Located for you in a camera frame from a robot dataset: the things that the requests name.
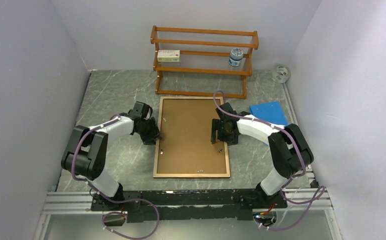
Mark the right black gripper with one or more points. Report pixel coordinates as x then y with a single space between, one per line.
216 124

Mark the blue clipboard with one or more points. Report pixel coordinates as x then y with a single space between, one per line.
270 112

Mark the brown cardboard backing board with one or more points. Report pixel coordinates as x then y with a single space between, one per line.
192 137

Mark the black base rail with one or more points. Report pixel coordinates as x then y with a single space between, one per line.
148 205

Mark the blue white ceramic jar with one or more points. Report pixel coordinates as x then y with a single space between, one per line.
236 56

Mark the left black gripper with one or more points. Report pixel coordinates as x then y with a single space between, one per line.
148 140

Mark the clear tape roll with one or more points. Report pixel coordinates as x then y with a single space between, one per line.
280 73

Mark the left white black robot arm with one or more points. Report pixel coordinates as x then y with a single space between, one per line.
85 153

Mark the orange wooden shelf rack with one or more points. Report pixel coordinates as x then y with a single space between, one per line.
203 52

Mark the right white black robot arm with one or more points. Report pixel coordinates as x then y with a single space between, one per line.
289 149

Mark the white red small box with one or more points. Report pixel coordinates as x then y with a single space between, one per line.
165 55

